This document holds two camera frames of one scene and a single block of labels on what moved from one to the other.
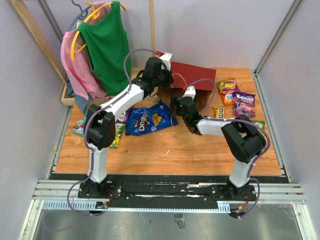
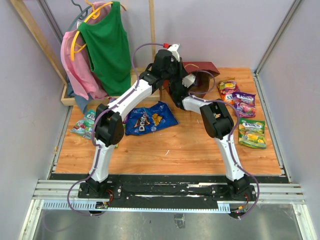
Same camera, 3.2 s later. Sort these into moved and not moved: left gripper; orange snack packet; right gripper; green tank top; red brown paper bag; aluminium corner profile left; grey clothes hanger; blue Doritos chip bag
Moved: left gripper; red brown paper bag; right gripper
Not moved: green tank top; blue Doritos chip bag; orange snack packet; grey clothes hanger; aluminium corner profile left
